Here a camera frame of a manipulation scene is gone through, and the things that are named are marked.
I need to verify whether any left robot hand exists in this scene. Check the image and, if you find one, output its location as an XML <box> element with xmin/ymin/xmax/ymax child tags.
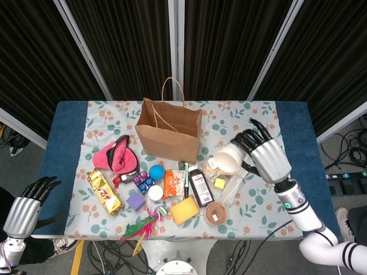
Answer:
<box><xmin>2</xmin><ymin>176</ymin><xmax>65</xmax><ymax>238</ymax></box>

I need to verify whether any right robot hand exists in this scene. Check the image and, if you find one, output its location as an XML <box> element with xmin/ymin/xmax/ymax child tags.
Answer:
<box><xmin>231</xmin><ymin>119</ymin><xmax>292</xmax><ymax>184</ymax></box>

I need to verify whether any clear tub of rubber bands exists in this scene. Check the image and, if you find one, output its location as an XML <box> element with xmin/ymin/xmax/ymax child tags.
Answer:
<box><xmin>204</xmin><ymin>201</ymin><xmax>229</xmax><ymax>226</ymax></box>

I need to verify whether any blue ball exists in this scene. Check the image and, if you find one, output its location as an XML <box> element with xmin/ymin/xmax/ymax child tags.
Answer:
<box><xmin>149</xmin><ymin>165</ymin><xmax>166</xmax><ymax>182</ymax></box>

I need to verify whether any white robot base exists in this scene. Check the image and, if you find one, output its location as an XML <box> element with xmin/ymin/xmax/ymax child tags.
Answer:
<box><xmin>143</xmin><ymin>239</ymin><xmax>218</xmax><ymax>275</ymax></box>

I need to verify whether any orange snack packet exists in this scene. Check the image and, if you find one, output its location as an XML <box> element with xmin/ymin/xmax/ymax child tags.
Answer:
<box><xmin>162</xmin><ymin>169</ymin><xmax>187</xmax><ymax>201</ymax></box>

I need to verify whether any brown paper bag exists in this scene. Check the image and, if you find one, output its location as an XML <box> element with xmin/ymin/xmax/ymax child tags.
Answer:
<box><xmin>134</xmin><ymin>76</ymin><xmax>203</xmax><ymax>164</ymax></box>

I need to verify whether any clear tub of clips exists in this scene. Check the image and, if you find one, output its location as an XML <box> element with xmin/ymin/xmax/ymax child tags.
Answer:
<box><xmin>147</xmin><ymin>184</ymin><xmax>163</xmax><ymax>201</ymax></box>

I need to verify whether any white sneaker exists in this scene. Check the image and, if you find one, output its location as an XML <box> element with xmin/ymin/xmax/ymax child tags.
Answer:
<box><xmin>335</xmin><ymin>207</ymin><xmax>356</xmax><ymax>243</ymax></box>
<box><xmin>53</xmin><ymin>238</ymin><xmax>81</xmax><ymax>253</ymax></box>

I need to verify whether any yellow floor tape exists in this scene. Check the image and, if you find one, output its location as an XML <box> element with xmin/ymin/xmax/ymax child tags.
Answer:
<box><xmin>70</xmin><ymin>239</ymin><xmax>85</xmax><ymax>269</ymax></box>

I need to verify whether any brown liquid bottle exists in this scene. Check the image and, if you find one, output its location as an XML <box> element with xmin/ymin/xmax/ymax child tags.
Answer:
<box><xmin>188</xmin><ymin>165</ymin><xmax>214</xmax><ymax>207</ymax></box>

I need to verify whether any blue table cover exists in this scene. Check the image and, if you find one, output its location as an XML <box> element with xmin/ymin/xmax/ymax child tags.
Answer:
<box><xmin>30</xmin><ymin>100</ymin><xmax>341</xmax><ymax>238</ymax></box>

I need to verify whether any green white marker pen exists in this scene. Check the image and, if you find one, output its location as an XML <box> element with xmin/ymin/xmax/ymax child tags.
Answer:
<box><xmin>184</xmin><ymin>162</ymin><xmax>190</xmax><ymax>199</ymax></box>

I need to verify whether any gold foil biscuit pack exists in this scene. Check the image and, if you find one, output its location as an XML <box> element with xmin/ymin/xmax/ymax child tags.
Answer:
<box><xmin>87</xmin><ymin>168</ymin><xmax>123</xmax><ymax>216</ymax></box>

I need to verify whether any yellow sponge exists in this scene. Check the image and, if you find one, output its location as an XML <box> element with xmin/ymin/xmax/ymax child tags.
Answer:
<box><xmin>169</xmin><ymin>196</ymin><xmax>200</xmax><ymax>226</ymax></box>

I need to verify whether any pink cloth black trim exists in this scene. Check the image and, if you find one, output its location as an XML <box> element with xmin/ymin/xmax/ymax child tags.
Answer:
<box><xmin>92</xmin><ymin>134</ymin><xmax>139</xmax><ymax>175</ymax></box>

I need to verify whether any black bottle red cap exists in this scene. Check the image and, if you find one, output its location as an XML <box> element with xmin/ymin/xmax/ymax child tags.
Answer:
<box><xmin>112</xmin><ymin>171</ymin><xmax>138</xmax><ymax>189</ymax></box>

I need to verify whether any purple foam cube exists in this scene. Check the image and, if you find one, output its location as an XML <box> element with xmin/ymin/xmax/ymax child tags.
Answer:
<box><xmin>126</xmin><ymin>191</ymin><xmax>146</xmax><ymax>212</ymax></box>

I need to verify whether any floral print tablecloth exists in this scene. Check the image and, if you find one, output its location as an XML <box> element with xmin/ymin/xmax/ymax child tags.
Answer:
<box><xmin>65</xmin><ymin>100</ymin><xmax>303</xmax><ymax>240</ymax></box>

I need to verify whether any colourful feather shuttlecock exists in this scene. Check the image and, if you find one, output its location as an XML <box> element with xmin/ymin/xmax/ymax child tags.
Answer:
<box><xmin>120</xmin><ymin>206</ymin><xmax>167</xmax><ymax>257</ymax></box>

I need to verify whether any purple blue toy block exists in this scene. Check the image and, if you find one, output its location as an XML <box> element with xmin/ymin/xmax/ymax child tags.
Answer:
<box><xmin>132</xmin><ymin>171</ymin><xmax>157</xmax><ymax>195</ymax></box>

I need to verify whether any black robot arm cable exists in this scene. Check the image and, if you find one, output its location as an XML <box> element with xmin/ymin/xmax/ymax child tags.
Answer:
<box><xmin>257</xmin><ymin>219</ymin><xmax>294</xmax><ymax>240</ymax></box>

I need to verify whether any black floor cable bundle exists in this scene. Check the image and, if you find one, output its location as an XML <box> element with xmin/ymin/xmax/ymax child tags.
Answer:
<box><xmin>212</xmin><ymin>239</ymin><xmax>259</xmax><ymax>275</ymax></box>
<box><xmin>319</xmin><ymin>113</ymin><xmax>367</xmax><ymax>172</ymax></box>
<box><xmin>85</xmin><ymin>239</ymin><xmax>157</xmax><ymax>275</ymax></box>
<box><xmin>0</xmin><ymin>121</ymin><xmax>32</xmax><ymax>157</ymax></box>

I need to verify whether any black partition panel white frame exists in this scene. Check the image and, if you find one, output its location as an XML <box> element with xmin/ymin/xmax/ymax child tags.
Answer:
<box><xmin>0</xmin><ymin>0</ymin><xmax>112</xmax><ymax>150</ymax></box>
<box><xmin>174</xmin><ymin>0</ymin><xmax>304</xmax><ymax>101</ymax></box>
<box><xmin>61</xmin><ymin>0</ymin><xmax>180</xmax><ymax>101</ymax></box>
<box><xmin>248</xmin><ymin>0</ymin><xmax>367</xmax><ymax>144</ymax></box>

